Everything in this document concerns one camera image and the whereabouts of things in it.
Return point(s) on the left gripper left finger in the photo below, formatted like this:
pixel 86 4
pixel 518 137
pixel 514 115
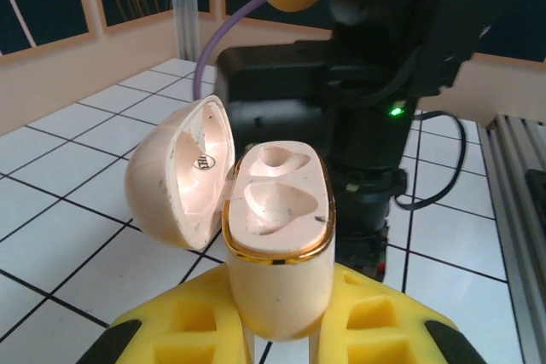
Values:
pixel 179 321

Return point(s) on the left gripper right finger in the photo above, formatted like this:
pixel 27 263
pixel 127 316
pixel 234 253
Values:
pixel 375 325

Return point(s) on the beige earbud charging case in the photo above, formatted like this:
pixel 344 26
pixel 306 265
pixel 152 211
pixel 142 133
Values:
pixel 281 287

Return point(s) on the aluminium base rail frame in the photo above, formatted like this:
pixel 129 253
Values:
pixel 512 210

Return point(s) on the aluminium corner post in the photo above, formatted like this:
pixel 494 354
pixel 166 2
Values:
pixel 184 6

